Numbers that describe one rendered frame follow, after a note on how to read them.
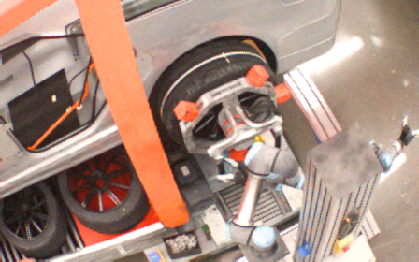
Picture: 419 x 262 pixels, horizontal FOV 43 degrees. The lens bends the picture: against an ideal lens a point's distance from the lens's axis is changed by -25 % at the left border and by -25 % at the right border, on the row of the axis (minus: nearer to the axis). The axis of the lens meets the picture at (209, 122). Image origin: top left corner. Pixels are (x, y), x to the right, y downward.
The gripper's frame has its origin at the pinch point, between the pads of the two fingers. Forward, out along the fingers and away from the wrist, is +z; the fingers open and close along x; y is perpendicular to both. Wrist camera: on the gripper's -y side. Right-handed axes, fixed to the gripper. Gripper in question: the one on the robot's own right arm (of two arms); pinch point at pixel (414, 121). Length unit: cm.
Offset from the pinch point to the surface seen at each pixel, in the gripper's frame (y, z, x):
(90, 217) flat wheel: 56, -166, -131
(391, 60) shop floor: 111, 108, -102
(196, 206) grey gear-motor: 75, -103, -102
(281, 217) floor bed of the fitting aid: 107, -65, -72
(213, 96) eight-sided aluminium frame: 0, -72, -102
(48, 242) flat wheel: 57, -210, -136
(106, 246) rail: 70, -172, -114
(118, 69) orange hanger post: -94, -123, -69
